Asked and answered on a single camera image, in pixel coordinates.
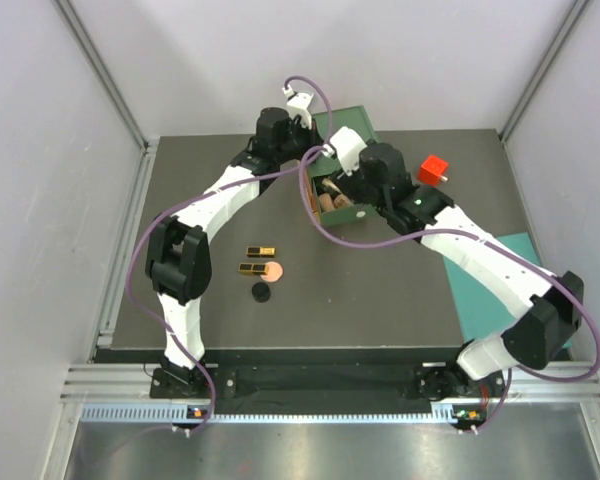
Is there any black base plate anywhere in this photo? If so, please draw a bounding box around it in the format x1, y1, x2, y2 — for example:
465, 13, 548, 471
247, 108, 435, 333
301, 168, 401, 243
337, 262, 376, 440
150, 364, 506, 403

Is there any BB cream foundation bottle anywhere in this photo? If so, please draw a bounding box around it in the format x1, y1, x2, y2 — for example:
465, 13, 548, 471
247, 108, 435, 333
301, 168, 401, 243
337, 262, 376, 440
333, 194, 353, 209

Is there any black round compact jar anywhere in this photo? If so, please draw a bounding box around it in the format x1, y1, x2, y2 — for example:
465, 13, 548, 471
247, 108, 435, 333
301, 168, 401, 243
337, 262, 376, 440
251, 282, 271, 303

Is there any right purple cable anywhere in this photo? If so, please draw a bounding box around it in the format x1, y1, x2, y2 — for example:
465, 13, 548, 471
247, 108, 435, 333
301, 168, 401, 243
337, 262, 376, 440
297, 144, 600, 434

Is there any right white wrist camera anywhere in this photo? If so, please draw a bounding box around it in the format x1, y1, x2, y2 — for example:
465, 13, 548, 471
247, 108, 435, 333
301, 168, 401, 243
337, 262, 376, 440
323, 126, 367, 176

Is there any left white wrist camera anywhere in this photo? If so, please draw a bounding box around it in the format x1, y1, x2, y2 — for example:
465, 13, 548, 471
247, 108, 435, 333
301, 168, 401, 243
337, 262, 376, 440
282, 86, 314, 129

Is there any gold black lipstick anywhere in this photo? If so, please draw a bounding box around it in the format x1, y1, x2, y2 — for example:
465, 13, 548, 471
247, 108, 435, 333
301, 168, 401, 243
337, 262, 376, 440
246, 246, 276, 258
238, 262, 269, 276

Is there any lower gold black lipstick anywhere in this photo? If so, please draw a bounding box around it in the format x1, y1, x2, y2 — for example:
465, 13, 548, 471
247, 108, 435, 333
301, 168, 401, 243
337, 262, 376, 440
238, 262, 269, 276

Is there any grey slotted cable duct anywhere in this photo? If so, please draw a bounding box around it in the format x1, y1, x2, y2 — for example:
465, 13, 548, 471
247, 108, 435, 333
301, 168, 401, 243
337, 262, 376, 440
80, 403, 478, 425

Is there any beige foundation bottle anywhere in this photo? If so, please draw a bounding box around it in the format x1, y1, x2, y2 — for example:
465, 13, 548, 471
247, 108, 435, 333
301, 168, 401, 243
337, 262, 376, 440
318, 193, 336, 212

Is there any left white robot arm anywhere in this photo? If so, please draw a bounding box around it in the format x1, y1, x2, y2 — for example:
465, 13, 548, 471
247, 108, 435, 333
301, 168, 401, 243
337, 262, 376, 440
145, 107, 322, 397

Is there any purple cable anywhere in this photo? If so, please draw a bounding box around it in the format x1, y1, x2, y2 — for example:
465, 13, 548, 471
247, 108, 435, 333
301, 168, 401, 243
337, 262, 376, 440
297, 144, 600, 434
127, 75, 334, 435

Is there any slim beige concealer tube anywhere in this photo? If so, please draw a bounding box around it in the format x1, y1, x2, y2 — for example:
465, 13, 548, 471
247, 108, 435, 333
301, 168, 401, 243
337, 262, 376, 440
321, 178, 341, 195

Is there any pink makeup sponge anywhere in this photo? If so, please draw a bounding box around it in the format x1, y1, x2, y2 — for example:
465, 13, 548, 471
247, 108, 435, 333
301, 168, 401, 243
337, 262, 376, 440
260, 261, 284, 283

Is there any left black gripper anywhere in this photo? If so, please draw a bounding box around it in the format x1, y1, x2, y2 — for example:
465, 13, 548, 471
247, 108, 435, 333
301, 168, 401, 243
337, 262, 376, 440
274, 116, 325, 165

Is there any yellow drawer box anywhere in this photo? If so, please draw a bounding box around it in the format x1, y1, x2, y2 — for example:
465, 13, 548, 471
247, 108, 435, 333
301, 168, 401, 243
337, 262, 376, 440
300, 172, 321, 225

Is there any upper gold black lipstick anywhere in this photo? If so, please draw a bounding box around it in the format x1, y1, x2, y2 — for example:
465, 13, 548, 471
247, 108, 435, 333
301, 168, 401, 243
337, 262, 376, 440
246, 246, 276, 258

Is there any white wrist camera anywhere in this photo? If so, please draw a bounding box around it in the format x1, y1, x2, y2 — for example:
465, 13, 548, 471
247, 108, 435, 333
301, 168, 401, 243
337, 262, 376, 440
282, 86, 314, 129
323, 126, 367, 176

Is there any teal mat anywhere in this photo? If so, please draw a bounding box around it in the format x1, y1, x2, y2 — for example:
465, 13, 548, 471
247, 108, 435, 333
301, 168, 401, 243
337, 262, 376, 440
444, 235, 552, 341

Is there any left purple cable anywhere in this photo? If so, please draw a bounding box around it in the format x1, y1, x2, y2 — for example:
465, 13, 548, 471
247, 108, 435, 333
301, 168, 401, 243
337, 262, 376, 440
127, 75, 334, 435

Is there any red cube with peg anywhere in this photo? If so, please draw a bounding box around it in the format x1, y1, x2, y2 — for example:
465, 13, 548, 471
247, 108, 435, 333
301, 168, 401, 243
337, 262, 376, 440
417, 155, 449, 187

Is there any green drawer box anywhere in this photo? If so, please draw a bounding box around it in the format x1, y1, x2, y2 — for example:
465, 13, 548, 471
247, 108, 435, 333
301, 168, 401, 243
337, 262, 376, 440
304, 105, 380, 228

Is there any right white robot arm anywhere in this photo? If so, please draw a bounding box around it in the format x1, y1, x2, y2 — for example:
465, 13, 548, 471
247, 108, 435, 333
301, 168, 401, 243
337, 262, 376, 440
332, 140, 584, 396

